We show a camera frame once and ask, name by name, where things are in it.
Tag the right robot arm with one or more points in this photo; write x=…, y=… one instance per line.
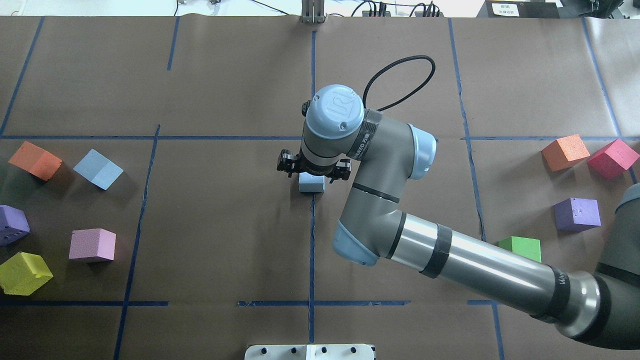
x=392, y=212

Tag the purple foam block left side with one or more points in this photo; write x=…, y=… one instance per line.
x=13, y=225

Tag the purple foam block right side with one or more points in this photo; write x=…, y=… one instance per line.
x=577, y=214

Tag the magenta foam block near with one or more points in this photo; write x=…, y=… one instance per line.
x=613, y=159

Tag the black box device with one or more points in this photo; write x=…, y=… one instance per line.
x=527, y=9

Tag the pink foam block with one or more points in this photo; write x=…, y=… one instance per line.
x=92, y=245

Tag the aluminium frame post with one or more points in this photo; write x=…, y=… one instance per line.
x=313, y=11

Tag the orange foam block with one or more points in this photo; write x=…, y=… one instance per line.
x=565, y=152
x=36, y=161

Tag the green foam block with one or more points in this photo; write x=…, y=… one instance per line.
x=524, y=246

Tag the yellow foam block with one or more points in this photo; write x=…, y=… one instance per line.
x=23, y=274

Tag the purple foam block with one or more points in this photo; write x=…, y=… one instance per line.
x=13, y=225
x=577, y=214

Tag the light blue foam block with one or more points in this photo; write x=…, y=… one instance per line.
x=98, y=169
x=311, y=184

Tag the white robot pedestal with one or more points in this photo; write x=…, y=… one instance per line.
x=338, y=351

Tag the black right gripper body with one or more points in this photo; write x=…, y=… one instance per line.
x=287, y=163

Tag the orange foam block right side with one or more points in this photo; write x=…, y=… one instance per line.
x=565, y=152

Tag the orange foam block left side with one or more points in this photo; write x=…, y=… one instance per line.
x=36, y=161

